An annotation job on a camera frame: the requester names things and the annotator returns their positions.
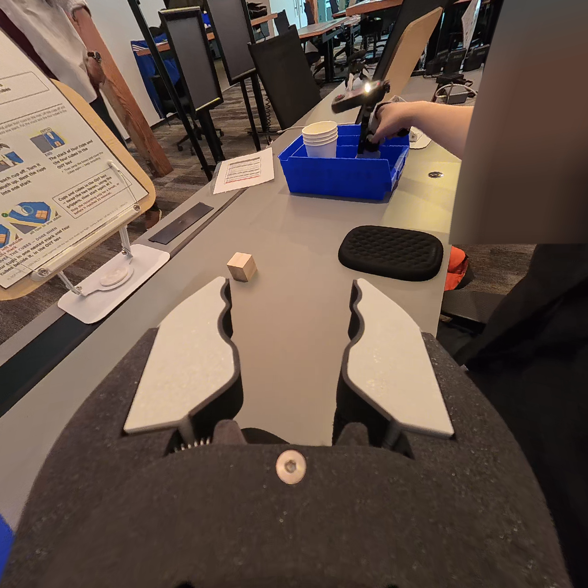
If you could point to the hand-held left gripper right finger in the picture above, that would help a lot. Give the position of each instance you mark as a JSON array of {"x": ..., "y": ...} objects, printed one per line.
[{"x": 399, "y": 376}]

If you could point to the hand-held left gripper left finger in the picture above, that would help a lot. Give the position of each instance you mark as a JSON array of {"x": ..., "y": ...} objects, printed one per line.
[{"x": 183, "y": 367}]

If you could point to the blue plastic bin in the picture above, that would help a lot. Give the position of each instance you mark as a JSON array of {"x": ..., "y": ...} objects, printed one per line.
[
  {"x": 4, "y": 542},
  {"x": 340, "y": 177}
]

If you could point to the wooden cube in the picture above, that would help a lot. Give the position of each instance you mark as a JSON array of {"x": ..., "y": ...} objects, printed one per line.
[{"x": 242, "y": 268}]

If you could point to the person's right forearm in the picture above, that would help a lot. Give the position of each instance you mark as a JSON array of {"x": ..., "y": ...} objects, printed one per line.
[{"x": 441, "y": 126}]

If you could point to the person's right hand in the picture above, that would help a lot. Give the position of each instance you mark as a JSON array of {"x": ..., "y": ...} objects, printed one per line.
[{"x": 390, "y": 120}]

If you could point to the small black white device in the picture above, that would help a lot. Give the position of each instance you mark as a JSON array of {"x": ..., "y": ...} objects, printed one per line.
[{"x": 356, "y": 78}]

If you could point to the long wooden table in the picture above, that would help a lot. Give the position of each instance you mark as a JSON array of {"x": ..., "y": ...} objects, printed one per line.
[{"x": 321, "y": 27}]

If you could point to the black mesh office chair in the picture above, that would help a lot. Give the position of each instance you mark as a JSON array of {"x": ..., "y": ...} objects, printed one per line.
[{"x": 464, "y": 305}]

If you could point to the orange bag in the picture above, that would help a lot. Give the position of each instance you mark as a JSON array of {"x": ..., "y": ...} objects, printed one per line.
[{"x": 455, "y": 268}]

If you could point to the black monitor on stand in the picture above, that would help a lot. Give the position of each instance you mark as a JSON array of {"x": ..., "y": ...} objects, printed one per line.
[
  {"x": 234, "y": 36},
  {"x": 193, "y": 59}
]

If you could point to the acrylic paper sign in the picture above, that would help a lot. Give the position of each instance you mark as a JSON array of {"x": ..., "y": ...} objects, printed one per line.
[{"x": 243, "y": 170}]

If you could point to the dark inset table panel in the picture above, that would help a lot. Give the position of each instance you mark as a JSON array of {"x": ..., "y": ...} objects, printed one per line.
[
  {"x": 27, "y": 363},
  {"x": 181, "y": 223}
]

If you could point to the blue white-striped jacket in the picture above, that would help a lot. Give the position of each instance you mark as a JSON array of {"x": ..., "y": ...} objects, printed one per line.
[{"x": 156, "y": 69}]

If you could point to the printed instruction sheet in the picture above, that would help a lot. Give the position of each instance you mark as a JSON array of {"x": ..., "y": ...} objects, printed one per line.
[{"x": 69, "y": 183}]

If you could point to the wooden beam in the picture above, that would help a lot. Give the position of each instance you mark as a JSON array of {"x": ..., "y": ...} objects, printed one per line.
[{"x": 133, "y": 119}]

